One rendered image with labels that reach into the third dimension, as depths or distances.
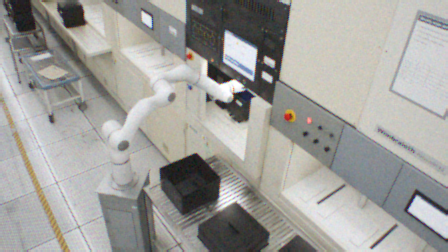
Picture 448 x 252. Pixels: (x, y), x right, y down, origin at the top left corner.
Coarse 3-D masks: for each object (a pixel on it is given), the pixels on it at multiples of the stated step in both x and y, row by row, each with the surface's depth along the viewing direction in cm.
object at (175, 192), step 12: (192, 156) 229; (168, 168) 221; (180, 168) 228; (192, 168) 235; (204, 168) 227; (168, 180) 209; (180, 180) 229; (192, 180) 232; (204, 180) 233; (216, 180) 211; (168, 192) 216; (180, 192) 220; (192, 192) 203; (204, 192) 210; (216, 192) 218; (180, 204) 205; (192, 204) 209; (204, 204) 217
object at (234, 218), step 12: (216, 216) 198; (228, 216) 199; (240, 216) 199; (252, 216) 200; (204, 228) 191; (216, 228) 192; (228, 228) 192; (240, 228) 193; (252, 228) 193; (264, 228) 193; (204, 240) 192; (216, 240) 186; (228, 240) 186; (240, 240) 186; (252, 240) 187; (264, 240) 190
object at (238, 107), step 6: (246, 90) 256; (234, 96) 255; (240, 96) 272; (228, 102) 264; (234, 102) 258; (240, 102) 252; (246, 102) 247; (228, 108) 267; (234, 108) 260; (240, 108) 254; (246, 108) 252; (234, 114) 263; (240, 114) 257; (246, 114) 255; (240, 120) 260
